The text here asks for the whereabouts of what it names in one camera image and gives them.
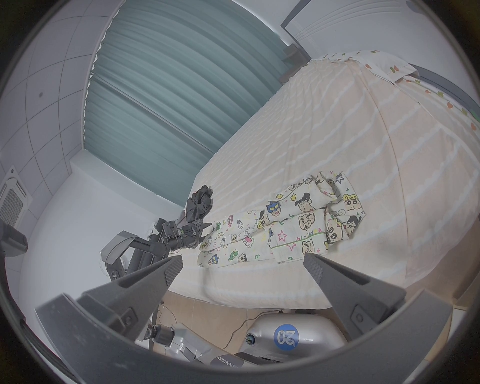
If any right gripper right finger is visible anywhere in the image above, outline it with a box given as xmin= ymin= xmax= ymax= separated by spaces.
xmin=302 ymin=252 xmax=408 ymax=343

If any bed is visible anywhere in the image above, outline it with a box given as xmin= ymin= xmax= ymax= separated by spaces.
xmin=165 ymin=0 xmax=480 ymax=312

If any black garment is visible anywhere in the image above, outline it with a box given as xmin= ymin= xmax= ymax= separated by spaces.
xmin=185 ymin=184 xmax=215 ymax=227

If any thin black cable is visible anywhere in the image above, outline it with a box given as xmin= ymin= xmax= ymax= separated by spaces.
xmin=225 ymin=310 xmax=263 ymax=349

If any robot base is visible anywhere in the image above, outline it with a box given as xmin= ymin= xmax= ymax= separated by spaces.
xmin=135 ymin=312 xmax=347 ymax=373

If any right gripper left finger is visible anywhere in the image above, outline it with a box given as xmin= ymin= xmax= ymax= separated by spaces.
xmin=76 ymin=255 xmax=184 ymax=340

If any white ceiling air conditioner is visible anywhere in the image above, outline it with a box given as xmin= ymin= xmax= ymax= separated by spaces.
xmin=0 ymin=164 xmax=34 ymax=227

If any white printed pyjama top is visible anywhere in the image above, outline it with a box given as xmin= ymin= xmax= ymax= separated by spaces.
xmin=197 ymin=170 xmax=366 ymax=268

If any blue-green curtain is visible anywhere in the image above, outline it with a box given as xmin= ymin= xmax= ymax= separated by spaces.
xmin=88 ymin=5 xmax=301 ymax=151
xmin=82 ymin=73 xmax=216 ymax=207

